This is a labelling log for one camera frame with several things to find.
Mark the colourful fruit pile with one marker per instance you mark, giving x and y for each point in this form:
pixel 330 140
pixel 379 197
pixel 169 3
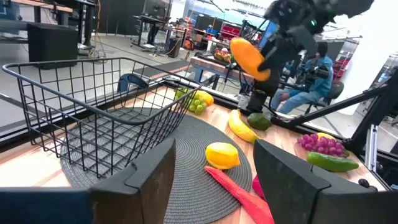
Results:
pixel 222 55

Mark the wooden top workbench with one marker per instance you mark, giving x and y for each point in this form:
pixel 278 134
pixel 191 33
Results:
pixel 211 65

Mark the black cabinet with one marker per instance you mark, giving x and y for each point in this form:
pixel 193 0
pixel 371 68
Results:
pixel 51 43

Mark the small yellow banana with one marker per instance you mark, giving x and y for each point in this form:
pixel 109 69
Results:
pixel 239 127

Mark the black office chair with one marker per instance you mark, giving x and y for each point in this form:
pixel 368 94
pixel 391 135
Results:
pixel 335 90

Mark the green grapes bunch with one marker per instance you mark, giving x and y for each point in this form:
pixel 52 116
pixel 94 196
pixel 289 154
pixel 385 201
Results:
pixel 197 105

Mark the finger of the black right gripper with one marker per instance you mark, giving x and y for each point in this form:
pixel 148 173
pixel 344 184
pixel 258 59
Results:
pixel 268 59

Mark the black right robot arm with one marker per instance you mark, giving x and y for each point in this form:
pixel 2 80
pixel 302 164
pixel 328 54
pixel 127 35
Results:
pixel 311 12

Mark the bright red chili pepper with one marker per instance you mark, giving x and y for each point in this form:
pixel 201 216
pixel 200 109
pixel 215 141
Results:
pixel 245 199

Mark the green cucumber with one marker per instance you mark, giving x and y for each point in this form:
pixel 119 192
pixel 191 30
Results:
pixel 331 162

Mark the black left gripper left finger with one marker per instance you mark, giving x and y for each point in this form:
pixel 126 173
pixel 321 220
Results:
pixel 140 199

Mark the black standing desk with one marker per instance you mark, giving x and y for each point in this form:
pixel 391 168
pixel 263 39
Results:
pixel 152 25

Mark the round grey woven placemat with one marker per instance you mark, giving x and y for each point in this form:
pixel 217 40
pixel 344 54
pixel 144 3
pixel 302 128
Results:
pixel 199 174

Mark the person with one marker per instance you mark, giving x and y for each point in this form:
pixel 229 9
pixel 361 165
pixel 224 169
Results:
pixel 317 81

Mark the black knob screw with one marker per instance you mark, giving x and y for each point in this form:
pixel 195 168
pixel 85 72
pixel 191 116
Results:
pixel 363 183

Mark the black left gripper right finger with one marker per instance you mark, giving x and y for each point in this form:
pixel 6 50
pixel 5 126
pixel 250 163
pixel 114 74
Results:
pixel 286 186

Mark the orange yellow mango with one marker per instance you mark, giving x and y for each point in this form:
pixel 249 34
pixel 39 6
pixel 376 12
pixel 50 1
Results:
pixel 247 57

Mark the pink purple grapes bunch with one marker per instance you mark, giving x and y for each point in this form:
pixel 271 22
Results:
pixel 323 146

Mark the silver aluminium bracket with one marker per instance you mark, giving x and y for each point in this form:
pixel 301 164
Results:
pixel 371 146

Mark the red storage bins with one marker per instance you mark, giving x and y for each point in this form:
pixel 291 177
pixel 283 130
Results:
pixel 231 31

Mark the dark green avocado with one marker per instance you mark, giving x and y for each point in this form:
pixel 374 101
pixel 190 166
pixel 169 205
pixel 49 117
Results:
pixel 259 122

